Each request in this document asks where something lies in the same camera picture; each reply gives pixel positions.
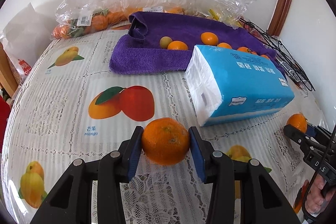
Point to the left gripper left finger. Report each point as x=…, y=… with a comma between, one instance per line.
x=130, y=153

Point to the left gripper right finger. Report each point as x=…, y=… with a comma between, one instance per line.
x=202, y=153

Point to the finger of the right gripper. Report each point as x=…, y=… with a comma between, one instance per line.
x=310, y=130
x=305, y=142

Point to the large orange mandarin with stem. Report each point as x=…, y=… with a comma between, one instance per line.
x=298, y=121

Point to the textured orange mandarin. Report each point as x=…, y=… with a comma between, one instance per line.
x=165, y=141

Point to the green-brown round fruit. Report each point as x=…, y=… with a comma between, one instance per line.
x=165, y=41

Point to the small smooth orange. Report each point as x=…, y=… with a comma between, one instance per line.
x=209, y=38

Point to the right hand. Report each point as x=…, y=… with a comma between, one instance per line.
x=315, y=202

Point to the blue tissue pack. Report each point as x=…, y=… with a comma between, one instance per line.
x=229, y=85

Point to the purple towel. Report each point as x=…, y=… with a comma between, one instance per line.
x=158, y=42

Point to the wooden chair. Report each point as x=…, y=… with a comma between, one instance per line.
x=8, y=81

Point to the clear bag of mandarins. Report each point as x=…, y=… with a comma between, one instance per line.
x=81, y=17

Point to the white paper bag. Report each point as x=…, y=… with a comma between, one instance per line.
x=26, y=37

